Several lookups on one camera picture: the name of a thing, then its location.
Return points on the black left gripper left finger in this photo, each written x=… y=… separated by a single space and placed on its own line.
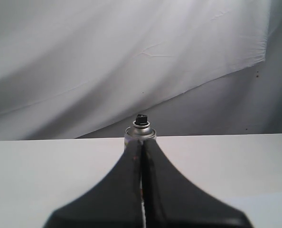
x=115 y=202

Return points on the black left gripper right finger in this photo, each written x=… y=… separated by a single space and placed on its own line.
x=172 y=201

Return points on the white dotted spray paint can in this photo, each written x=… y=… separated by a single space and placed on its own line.
x=140 y=129

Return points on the white backdrop cloth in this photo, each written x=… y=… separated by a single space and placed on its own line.
x=86 y=68

